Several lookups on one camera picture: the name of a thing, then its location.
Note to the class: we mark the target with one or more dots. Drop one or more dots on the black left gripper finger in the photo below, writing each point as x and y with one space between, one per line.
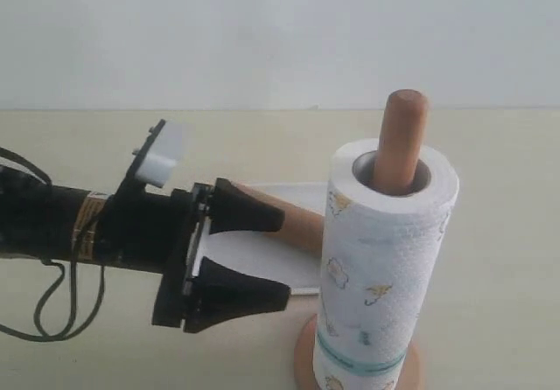
231 209
220 294

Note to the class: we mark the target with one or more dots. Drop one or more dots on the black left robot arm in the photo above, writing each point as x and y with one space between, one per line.
56 224

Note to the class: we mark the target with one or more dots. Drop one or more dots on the white rectangular plastic tray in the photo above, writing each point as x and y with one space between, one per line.
258 255

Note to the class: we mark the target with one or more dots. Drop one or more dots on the brown cardboard tube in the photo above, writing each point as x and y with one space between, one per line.
302 229

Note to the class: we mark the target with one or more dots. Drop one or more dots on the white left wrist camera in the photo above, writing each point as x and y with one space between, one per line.
162 150

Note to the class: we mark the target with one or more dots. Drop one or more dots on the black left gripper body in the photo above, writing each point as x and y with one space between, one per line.
149 232

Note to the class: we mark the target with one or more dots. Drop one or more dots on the wooden paper towel holder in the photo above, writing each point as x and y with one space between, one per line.
395 164

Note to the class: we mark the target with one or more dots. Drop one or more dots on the white printed paper towel roll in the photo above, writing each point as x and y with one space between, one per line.
377 259

